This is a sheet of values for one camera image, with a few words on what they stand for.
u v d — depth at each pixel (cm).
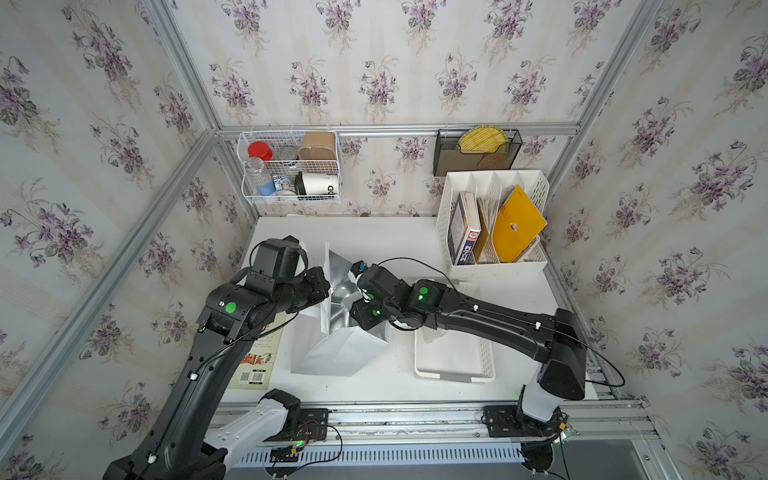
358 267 66
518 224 98
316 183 93
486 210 91
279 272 46
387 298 54
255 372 82
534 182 101
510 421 73
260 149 92
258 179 90
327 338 59
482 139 95
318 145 87
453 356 88
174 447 35
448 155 93
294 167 95
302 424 73
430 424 75
